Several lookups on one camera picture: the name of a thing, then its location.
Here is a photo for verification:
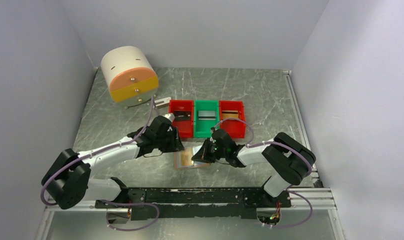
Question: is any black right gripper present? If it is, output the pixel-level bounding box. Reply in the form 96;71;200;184
192;137;228;164

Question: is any tan leather card holder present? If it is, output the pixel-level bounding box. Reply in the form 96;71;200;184
173;145;210;170

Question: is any gold credit card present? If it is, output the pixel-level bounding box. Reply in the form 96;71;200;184
221;110;239;120

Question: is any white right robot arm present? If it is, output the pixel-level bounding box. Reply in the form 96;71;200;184
191;129;316;207

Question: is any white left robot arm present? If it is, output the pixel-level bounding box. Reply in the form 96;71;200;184
41;113;184;210

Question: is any black credit card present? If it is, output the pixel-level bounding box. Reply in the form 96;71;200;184
173;110;192;122

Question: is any red bin with black card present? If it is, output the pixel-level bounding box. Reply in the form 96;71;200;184
168;99;194;139

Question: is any silver credit card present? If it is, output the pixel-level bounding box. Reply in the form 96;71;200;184
197;110;217;120

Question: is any small white grey block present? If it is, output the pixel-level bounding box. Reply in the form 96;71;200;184
154;97;172;109

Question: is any green plastic bin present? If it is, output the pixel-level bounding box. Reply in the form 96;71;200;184
193;100;220;138

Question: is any round white drawer cabinet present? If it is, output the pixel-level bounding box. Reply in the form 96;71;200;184
100;46;159;108

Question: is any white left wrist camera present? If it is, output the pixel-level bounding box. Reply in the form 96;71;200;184
163;113;175;123

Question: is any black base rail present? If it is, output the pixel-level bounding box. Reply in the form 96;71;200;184
94;183;292;221

